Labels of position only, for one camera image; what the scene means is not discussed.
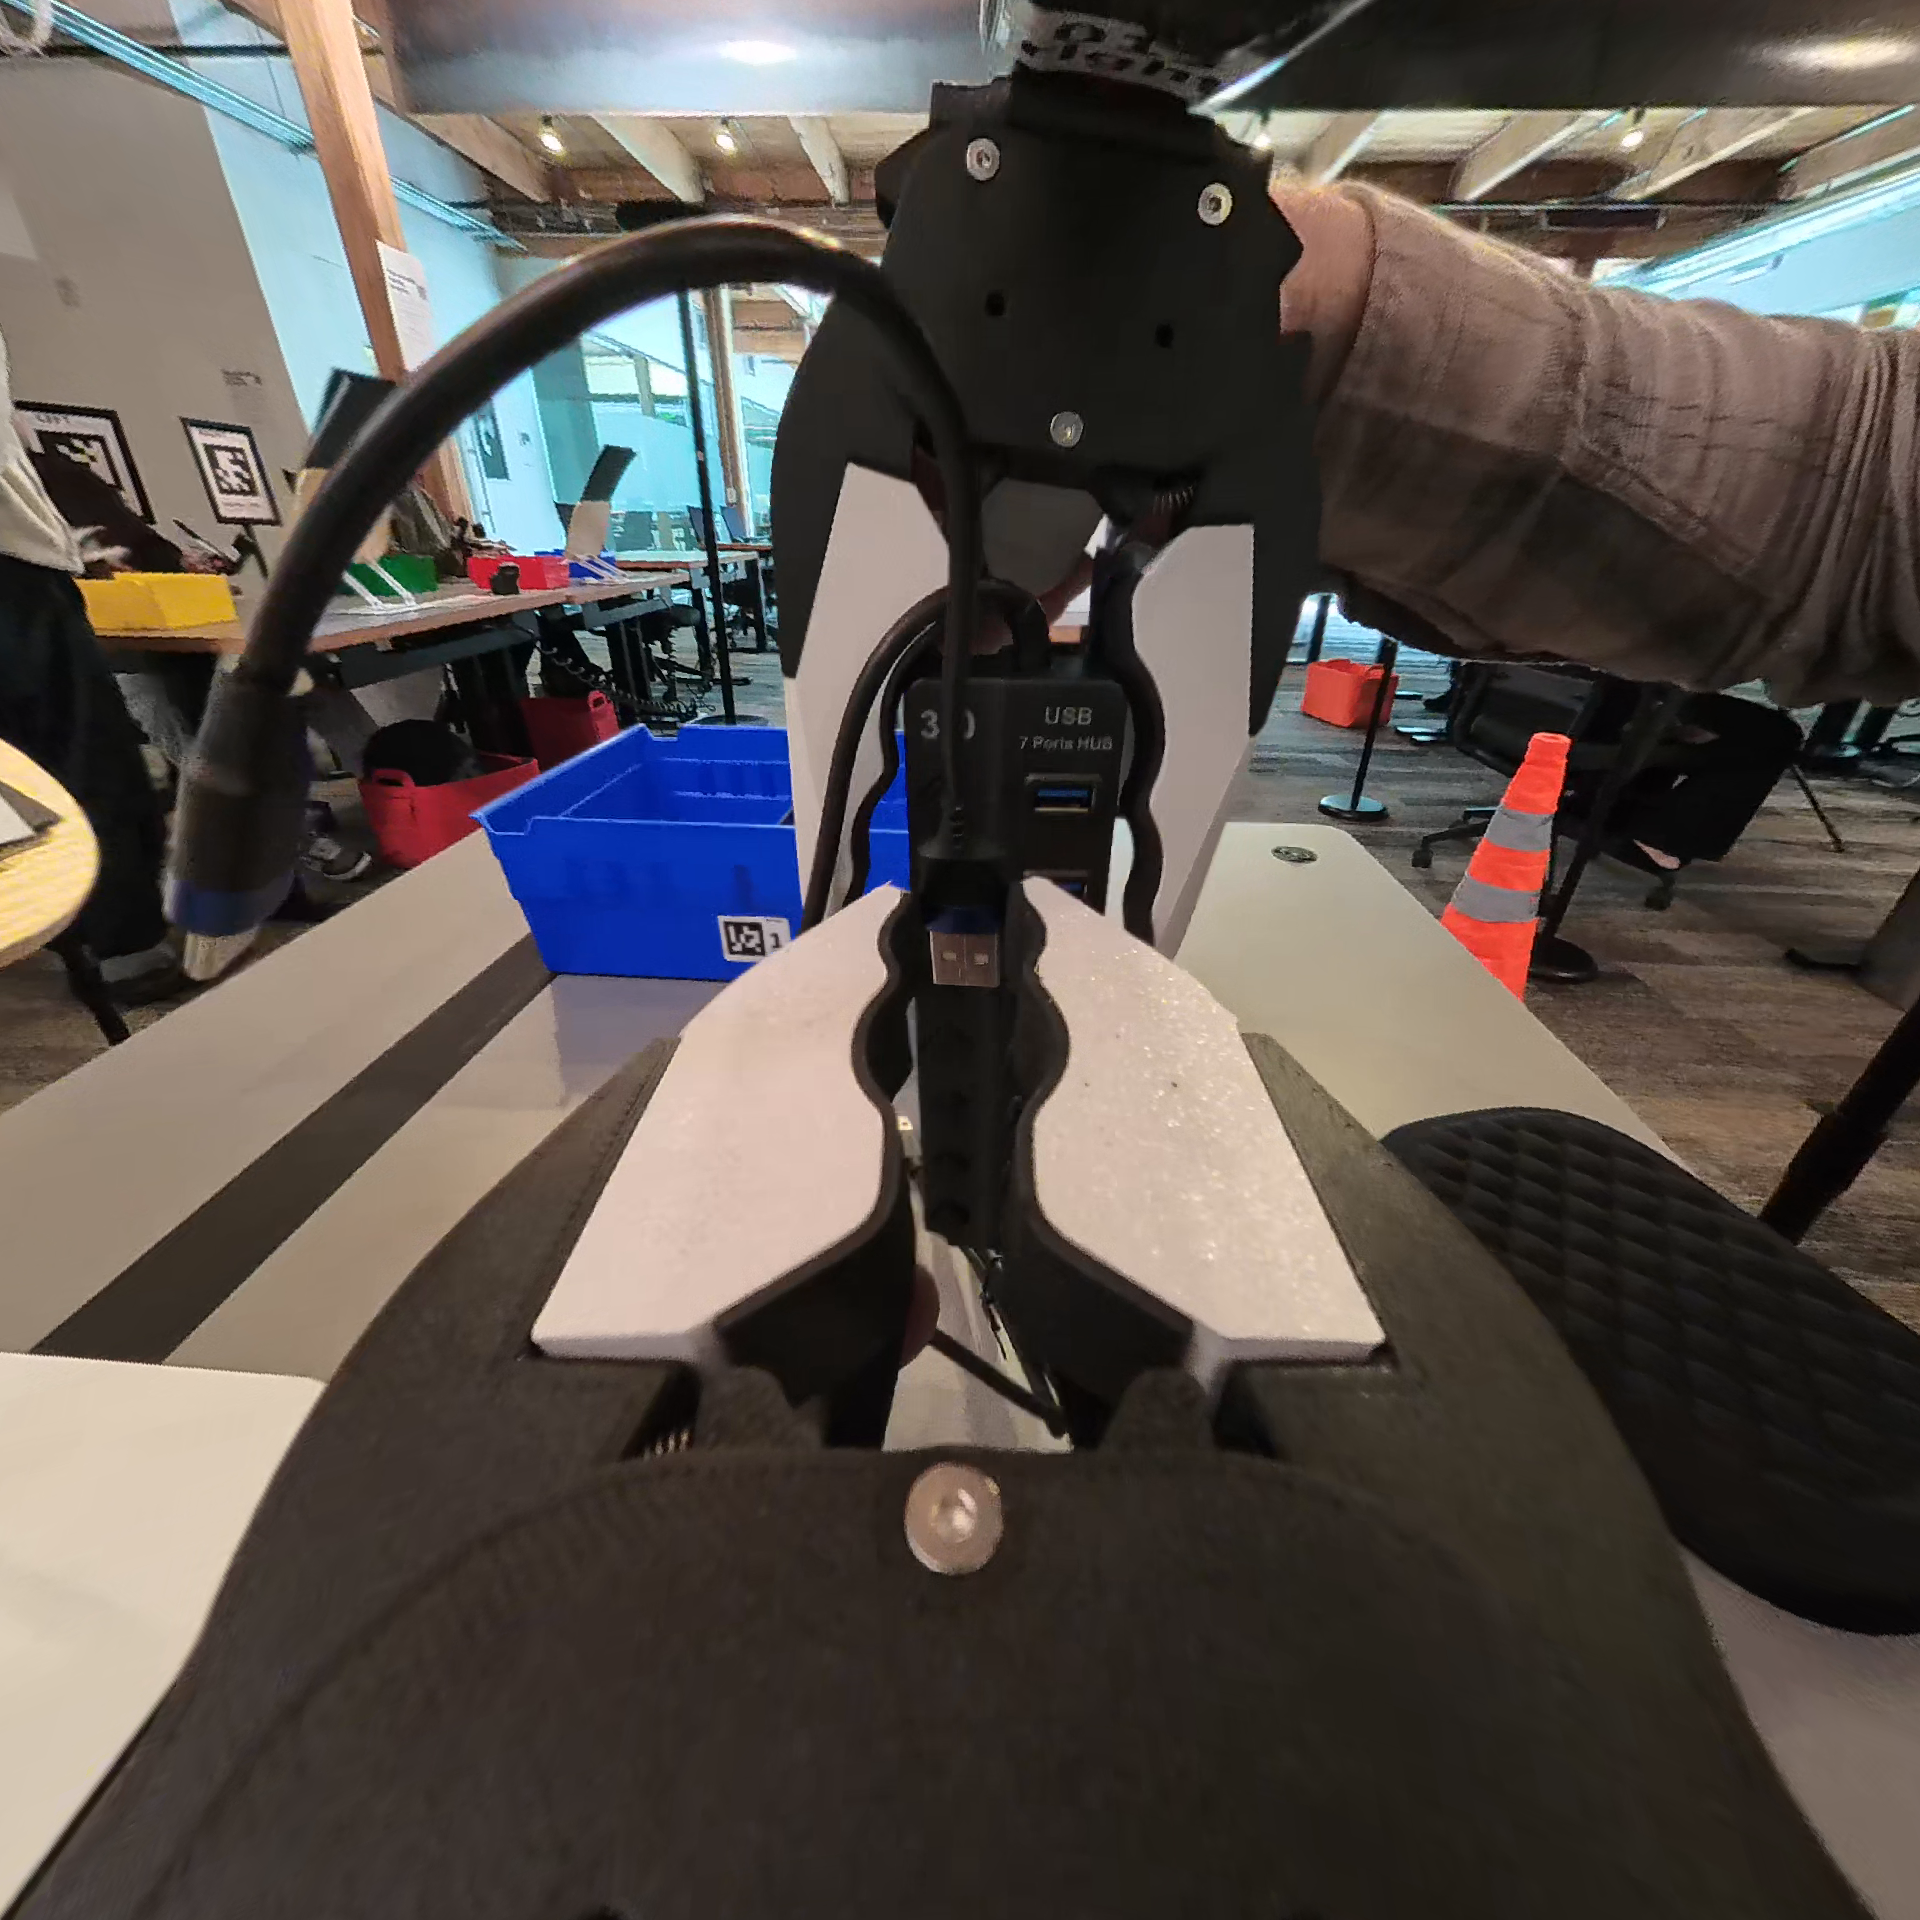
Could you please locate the person's right hand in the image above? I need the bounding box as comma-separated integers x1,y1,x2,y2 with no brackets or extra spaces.
1271,175,1383,406

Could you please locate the white stand base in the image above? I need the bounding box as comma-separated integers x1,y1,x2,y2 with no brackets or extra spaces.
0,1351,328,1920

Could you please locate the person's right forearm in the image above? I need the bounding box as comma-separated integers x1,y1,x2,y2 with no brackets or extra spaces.
1306,181,1920,707

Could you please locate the instruction sheet on stand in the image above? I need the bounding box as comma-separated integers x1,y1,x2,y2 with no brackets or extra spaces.
0,735,101,971

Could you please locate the blue plastic bin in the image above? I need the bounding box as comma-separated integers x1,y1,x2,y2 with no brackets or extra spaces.
475,721,917,983

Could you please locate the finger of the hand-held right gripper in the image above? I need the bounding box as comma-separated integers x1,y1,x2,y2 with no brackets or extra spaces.
1128,513,1261,947
786,459,976,903

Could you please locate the wooden work table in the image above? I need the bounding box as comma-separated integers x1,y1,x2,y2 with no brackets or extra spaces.
92,572,706,781

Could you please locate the black wrist rest pad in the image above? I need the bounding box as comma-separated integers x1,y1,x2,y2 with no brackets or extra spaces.
1387,1105,1920,1636

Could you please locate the orange plastic object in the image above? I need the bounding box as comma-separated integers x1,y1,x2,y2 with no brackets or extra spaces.
1441,730,1578,998

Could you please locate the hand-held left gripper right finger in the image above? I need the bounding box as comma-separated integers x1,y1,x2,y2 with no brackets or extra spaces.
1005,878,1392,1443

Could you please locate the yellow plastic bin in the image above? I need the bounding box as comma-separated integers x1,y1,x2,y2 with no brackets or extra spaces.
76,572,242,637

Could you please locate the red plastic bin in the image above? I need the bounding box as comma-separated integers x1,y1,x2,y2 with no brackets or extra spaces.
362,753,543,873

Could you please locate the black usb hub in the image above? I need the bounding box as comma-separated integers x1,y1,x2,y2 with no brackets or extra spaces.
900,676,1137,917

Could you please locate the wooden column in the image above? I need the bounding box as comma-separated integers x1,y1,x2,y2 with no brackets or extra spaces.
276,0,452,482

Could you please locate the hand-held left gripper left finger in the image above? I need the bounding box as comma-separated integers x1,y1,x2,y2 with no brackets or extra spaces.
533,886,917,1443

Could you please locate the black office chair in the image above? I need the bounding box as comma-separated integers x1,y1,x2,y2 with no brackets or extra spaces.
1410,660,1802,873

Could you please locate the blue usb cable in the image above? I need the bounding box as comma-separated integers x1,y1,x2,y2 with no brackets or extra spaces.
167,218,1021,1261

